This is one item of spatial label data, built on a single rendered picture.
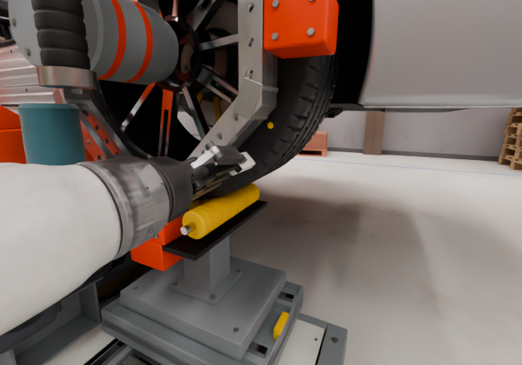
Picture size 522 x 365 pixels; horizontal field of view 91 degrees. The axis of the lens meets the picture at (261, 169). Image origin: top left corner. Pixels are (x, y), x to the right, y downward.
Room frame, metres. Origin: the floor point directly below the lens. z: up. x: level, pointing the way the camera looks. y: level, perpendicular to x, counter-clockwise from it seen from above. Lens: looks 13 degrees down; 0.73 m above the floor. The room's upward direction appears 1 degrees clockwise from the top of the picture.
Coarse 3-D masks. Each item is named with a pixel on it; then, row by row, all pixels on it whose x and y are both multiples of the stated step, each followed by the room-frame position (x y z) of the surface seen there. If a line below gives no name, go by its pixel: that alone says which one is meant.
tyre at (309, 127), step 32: (288, 64) 0.46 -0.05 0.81; (320, 64) 0.47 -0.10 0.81; (96, 96) 0.69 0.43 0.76; (288, 96) 0.46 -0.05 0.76; (320, 96) 0.52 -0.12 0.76; (256, 128) 0.48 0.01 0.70; (288, 128) 0.46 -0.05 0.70; (256, 160) 0.49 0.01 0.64; (288, 160) 0.65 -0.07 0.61; (224, 192) 0.52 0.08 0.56
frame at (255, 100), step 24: (240, 0) 0.40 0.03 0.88; (240, 24) 0.40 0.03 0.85; (240, 48) 0.40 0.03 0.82; (240, 72) 0.40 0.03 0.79; (264, 72) 0.40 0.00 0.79; (72, 96) 0.62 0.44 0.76; (240, 96) 0.40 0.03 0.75; (264, 96) 0.40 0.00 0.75; (96, 120) 0.62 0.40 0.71; (240, 120) 0.41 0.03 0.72; (96, 144) 0.56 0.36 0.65; (120, 144) 0.61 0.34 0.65; (216, 144) 0.43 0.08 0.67; (240, 144) 0.47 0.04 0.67
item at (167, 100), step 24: (168, 0) 0.80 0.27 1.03; (216, 0) 0.55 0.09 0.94; (192, 24) 0.57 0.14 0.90; (216, 48) 0.55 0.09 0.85; (192, 72) 0.58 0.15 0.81; (120, 96) 0.72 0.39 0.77; (144, 96) 0.64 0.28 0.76; (168, 96) 0.61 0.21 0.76; (192, 96) 0.58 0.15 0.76; (120, 120) 0.68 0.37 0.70; (144, 120) 0.74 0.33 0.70; (168, 120) 0.61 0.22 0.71; (144, 144) 0.65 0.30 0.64; (168, 144) 0.61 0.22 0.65; (192, 144) 0.78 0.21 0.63
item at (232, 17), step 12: (216, 12) 0.73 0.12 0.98; (228, 12) 0.71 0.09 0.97; (216, 24) 0.73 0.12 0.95; (228, 24) 0.71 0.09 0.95; (216, 36) 0.68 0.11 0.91; (180, 48) 0.78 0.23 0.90; (192, 48) 0.71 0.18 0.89; (228, 48) 0.69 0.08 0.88; (180, 60) 0.78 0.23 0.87; (216, 60) 0.68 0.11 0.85; (228, 60) 0.67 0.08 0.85; (216, 72) 0.67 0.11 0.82; (228, 72) 0.68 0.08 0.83; (216, 84) 0.68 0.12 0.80; (180, 96) 0.79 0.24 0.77; (204, 96) 0.75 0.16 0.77; (204, 108) 0.75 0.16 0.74
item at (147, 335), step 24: (288, 288) 0.76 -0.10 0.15; (120, 312) 0.64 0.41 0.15; (288, 312) 0.65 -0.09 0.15; (120, 336) 0.60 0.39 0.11; (144, 336) 0.55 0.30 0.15; (168, 336) 0.56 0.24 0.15; (264, 336) 0.56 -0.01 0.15; (288, 336) 0.61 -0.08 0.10; (168, 360) 0.52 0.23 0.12; (192, 360) 0.49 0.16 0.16; (216, 360) 0.50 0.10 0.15; (240, 360) 0.49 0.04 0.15; (264, 360) 0.48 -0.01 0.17
